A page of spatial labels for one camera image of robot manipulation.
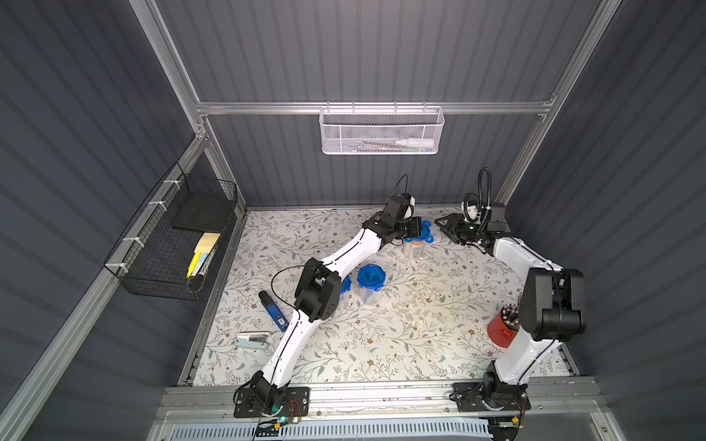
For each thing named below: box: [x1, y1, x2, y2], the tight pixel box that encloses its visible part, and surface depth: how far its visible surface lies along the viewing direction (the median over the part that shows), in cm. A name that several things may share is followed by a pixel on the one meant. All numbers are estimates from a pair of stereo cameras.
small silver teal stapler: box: [234, 331, 271, 351], surface depth 84 cm
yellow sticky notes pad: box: [191, 232, 221, 262], surface depth 75 cm
